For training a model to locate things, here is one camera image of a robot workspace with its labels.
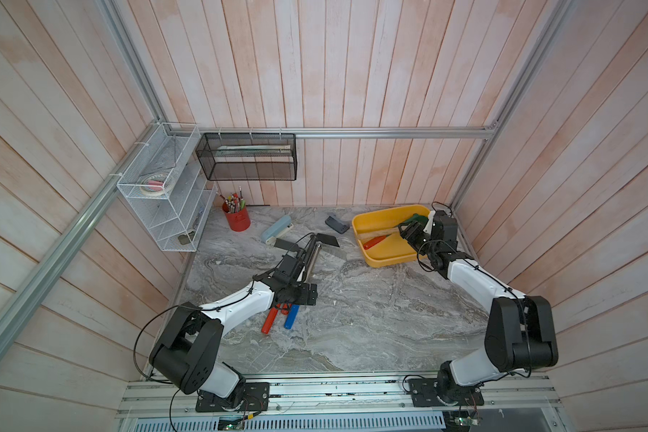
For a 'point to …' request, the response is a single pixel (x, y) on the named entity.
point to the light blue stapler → (278, 229)
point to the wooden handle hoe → (377, 233)
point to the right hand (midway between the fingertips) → (402, 226)
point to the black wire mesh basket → (248, 156)
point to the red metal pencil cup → (239, 220)
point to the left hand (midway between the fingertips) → (304, 298)
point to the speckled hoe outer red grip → (266, 326)
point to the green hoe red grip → (416, 218)
